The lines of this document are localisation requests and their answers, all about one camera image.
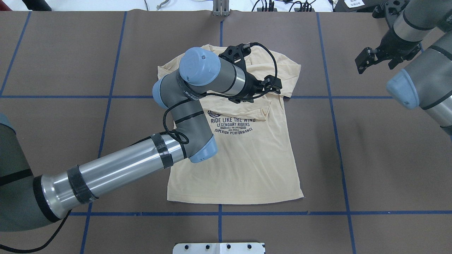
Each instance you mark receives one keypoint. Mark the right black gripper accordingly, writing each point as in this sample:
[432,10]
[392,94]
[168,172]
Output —
[394,40]

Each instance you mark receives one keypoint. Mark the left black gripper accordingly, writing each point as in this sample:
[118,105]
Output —
[252,84]

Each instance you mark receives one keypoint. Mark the cream long-sleeve printed shirt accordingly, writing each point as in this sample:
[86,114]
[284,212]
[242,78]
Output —
[254,163]

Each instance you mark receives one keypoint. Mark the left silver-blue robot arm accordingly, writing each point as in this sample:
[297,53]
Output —
[30,202]

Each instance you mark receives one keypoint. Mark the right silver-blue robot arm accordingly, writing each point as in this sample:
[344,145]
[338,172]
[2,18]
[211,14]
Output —
[419,31]

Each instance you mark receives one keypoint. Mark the black box with label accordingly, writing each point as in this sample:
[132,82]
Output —
[356,5]

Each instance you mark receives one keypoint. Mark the aluminium frame post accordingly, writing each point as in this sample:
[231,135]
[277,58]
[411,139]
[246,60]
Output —
[221,8]

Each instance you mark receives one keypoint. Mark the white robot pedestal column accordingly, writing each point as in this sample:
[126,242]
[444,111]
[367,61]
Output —
[220,248]

